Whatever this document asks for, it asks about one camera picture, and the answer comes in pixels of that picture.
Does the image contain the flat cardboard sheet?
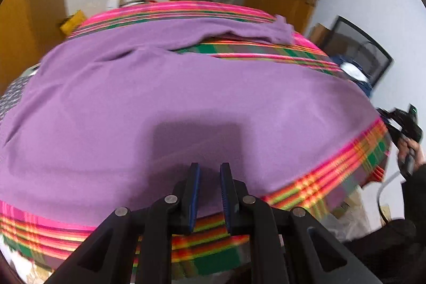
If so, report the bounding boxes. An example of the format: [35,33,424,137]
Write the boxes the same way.
[308,23,333,45]

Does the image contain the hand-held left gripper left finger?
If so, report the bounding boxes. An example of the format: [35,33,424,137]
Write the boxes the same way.
[45,163,201,284]

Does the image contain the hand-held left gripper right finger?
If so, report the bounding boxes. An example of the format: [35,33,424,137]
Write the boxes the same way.
[220,163,382,284]

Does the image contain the person's right hand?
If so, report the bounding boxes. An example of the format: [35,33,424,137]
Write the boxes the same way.
[398,140,426,175]

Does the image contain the pink green plaid blanket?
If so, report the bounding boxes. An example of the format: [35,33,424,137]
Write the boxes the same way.
[0,1,391,274]

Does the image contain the folded floral cloth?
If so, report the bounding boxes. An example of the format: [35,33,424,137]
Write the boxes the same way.
[0,76,34,120]

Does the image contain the blue denim bag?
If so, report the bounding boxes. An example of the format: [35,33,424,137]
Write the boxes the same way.
[336,54,375,98]

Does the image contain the black mesh office chair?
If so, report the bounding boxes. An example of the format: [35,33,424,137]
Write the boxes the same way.
[324,15,395,88]

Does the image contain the purple fleece garment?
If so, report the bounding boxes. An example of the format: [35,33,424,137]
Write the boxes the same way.
[0,15,383,231]

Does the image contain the person's right forearm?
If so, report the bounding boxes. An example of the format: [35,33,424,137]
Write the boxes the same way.
[346,162,426,284]

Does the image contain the yellow bag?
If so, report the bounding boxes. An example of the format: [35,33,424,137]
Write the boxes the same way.
[60,10,87,36]

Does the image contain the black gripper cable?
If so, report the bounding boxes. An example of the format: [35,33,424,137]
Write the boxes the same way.
[378,171,405,225]

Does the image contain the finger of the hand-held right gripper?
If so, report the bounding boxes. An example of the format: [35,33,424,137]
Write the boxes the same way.
[376,109,395,125]

